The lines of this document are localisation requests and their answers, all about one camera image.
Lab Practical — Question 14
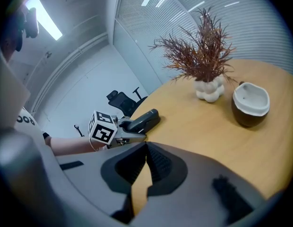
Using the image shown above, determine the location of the black office chair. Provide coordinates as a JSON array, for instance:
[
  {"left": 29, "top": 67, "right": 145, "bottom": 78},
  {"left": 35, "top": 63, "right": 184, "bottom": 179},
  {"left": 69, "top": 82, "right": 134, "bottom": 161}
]
[{"left": 106, "top": 87, "right": 149, "bottom": 118}]

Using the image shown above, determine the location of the person's face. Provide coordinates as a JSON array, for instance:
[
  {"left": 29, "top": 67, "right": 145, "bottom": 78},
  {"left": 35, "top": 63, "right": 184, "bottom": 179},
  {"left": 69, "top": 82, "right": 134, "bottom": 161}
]
[{"left": 0, "top": 8, "right": 25, "bottom": 61}]

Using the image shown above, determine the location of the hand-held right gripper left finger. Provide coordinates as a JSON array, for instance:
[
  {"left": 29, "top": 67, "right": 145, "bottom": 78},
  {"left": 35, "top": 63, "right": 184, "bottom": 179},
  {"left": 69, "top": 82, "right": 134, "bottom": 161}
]
[{"left": 55, "top": 141, "right": 147, "bottom": 224}]

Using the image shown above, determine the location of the dried reddish-brown plant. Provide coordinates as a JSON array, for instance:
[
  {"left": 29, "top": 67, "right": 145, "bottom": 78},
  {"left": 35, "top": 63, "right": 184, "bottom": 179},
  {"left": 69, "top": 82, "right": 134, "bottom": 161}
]
[{"left": 148, "top": 7, "right": 237, "bottom": 84}]

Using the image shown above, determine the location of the white bubble vase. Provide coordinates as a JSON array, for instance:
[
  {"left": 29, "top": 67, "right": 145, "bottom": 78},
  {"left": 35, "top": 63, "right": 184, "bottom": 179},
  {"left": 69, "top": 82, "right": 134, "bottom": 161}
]
[{"left": 193, "top": 75, "right": 226, "bottom": 103}]

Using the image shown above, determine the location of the long ceiling light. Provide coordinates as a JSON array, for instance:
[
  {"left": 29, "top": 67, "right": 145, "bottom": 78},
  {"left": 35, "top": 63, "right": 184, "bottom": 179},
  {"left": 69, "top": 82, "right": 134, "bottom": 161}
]
[{"left": 25, "top": 0, "right": 64, "bottom": 42}]

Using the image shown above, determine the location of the small black object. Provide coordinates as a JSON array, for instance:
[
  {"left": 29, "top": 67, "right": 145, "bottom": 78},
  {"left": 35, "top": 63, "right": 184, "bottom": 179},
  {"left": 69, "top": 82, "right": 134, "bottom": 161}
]
[{"left": 74, "top": 124, "right": 85, "bottom": 138}]

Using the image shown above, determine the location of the person's white printed shirt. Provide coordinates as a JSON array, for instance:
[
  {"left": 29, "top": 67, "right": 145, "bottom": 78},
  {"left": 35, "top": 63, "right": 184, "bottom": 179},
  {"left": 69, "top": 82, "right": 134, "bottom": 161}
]
[{"left": 0, "top": 45, "right": 55, "bottom": 155}]

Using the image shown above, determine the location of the round wooden table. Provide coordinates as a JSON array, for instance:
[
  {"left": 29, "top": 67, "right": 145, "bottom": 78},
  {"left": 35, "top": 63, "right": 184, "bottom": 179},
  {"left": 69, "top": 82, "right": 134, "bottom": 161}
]
[{"left": 131, "top": 59, "right": 293, "bottom": 217}]

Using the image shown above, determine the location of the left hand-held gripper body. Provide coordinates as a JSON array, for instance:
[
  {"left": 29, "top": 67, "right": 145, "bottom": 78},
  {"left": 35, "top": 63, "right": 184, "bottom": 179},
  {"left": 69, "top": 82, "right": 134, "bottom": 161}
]
[{"left": 88, "top": 110, "right": 129, "bottom": 149}]

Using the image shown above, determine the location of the brown coconut-shaped bowl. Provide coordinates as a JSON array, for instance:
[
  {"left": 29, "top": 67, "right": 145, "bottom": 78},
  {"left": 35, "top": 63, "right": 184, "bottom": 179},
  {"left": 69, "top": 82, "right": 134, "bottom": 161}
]
[{"left": 231, "top": 82, "right": 271, "bottom": 128}]

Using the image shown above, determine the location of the person's left forearm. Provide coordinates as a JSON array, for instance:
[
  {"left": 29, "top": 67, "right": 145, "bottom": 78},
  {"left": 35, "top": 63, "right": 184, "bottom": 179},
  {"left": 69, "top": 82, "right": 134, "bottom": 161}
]
[{"left": 45, "top": 136, "right": 107, "bottom": 156}]

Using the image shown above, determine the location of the black head-worn camera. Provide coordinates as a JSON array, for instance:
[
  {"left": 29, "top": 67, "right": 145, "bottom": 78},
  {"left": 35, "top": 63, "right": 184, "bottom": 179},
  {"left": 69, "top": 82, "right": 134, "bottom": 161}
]
[{"left": 15, "top": 7, "right": 40, "bottom": 53}]

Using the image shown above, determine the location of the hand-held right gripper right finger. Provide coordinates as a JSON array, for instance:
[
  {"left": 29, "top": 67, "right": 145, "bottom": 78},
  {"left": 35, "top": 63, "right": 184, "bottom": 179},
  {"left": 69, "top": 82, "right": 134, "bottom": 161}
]
[{"left": 129, "top": 141, "right": 268, "bottom": 227}]

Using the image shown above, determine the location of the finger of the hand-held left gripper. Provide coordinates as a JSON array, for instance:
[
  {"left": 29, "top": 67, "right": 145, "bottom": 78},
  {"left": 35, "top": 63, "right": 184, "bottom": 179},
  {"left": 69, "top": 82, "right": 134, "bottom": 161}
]
[
  {"left": 117, "top": 131, "right": 147, "bottom": 143},
  {"left": 118, "top": 120, "right": 133, "bottom": 129}
]

